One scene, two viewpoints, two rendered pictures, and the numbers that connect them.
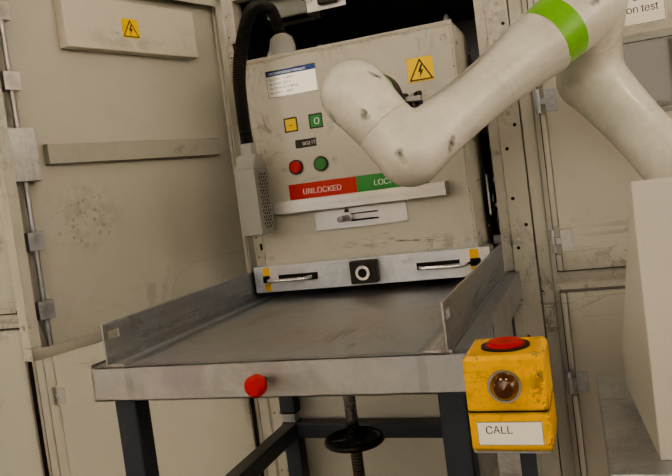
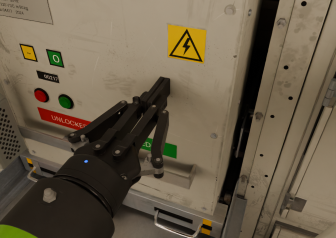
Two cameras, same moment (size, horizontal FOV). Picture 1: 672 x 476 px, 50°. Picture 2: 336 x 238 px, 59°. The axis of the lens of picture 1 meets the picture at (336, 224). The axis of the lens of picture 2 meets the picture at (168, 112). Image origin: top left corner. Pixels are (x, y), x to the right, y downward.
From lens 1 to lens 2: 120 cm
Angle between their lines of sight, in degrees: 35
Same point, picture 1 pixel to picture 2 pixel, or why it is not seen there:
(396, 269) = (136, 203)
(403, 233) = (145, 181)
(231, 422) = not seen: hidden behind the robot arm
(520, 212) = (264, 166)
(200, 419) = not seen: hidden behind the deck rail
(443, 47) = (226, 25)
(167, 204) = not seen: outside the picture
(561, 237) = (294, 201)
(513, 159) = (275, 127)
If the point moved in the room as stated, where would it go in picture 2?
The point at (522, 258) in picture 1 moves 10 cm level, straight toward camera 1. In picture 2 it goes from (253, 193) to (250, 229)
